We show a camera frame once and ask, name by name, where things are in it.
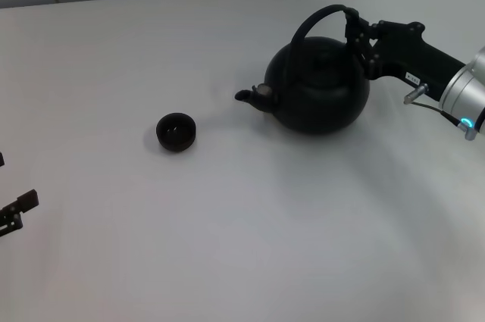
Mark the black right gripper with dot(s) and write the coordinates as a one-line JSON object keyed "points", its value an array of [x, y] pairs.
{"points": [[413, 57]]}

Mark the small dark teacup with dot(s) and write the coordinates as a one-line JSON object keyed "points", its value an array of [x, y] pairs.
{"points": [[176, 133]]}

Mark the black round teapot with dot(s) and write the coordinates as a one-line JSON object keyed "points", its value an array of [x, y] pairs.
{"points": [[322, 94]]}

